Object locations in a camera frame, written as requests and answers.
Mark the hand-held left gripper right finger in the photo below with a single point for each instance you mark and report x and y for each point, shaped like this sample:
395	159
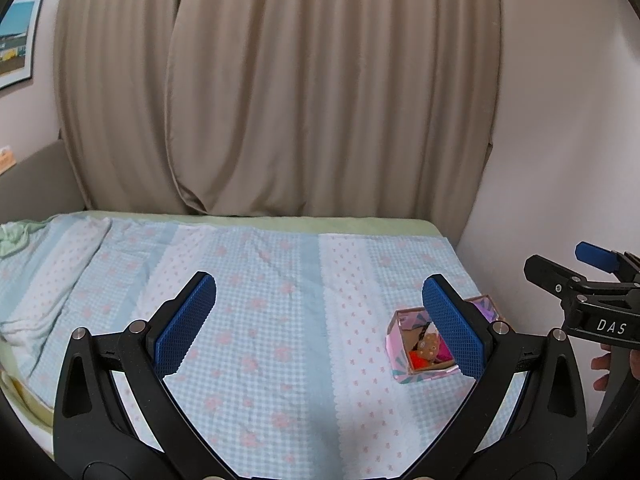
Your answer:
452	325

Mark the magenta fabric pouch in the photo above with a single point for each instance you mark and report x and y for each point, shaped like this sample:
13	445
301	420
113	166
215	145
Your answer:
442	356

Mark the pale green bed sheet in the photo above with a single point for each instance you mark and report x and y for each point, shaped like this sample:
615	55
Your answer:
300	222

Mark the person's right hand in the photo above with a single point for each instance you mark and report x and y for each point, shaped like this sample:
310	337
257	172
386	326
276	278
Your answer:
600	362

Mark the framed wall picture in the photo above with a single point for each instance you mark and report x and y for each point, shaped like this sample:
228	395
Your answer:
17	40

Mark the narrow beige curtain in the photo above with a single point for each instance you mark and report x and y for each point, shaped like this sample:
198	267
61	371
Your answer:
110	85

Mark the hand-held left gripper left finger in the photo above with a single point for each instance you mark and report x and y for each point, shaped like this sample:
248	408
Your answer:
185	325

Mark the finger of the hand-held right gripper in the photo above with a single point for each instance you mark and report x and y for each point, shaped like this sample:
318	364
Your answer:
555	275
595	256

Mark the wide beige curtain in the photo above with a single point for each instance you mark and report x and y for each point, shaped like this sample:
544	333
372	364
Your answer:
325	85

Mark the beige upholstered bed frame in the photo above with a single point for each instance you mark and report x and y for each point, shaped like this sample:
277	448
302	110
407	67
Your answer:
40	185

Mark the light blue checked blanket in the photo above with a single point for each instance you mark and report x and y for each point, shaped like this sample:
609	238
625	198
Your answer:
280	310

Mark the orange plush fruit toy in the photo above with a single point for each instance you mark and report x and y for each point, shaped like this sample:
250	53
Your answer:
419	358

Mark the pink cardboard box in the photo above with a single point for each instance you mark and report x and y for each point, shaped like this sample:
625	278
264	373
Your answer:
400	345

